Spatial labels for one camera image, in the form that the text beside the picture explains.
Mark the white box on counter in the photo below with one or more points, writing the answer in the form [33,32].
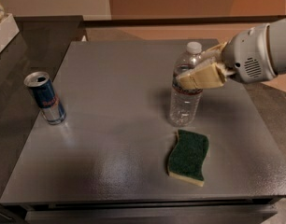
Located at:
[8,30]

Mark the blue silver Red Bull can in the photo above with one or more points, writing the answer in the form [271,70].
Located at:
[40,87]

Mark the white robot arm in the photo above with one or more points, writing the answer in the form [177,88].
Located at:
[277,49]

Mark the green and yellow sponge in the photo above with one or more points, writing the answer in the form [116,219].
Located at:
[186,160]

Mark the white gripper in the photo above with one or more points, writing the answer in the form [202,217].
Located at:
[246,54]

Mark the dark side counter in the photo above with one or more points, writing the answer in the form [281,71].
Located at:
[40,45]

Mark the clear plastic water bottle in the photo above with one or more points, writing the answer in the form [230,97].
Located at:
[184,103]

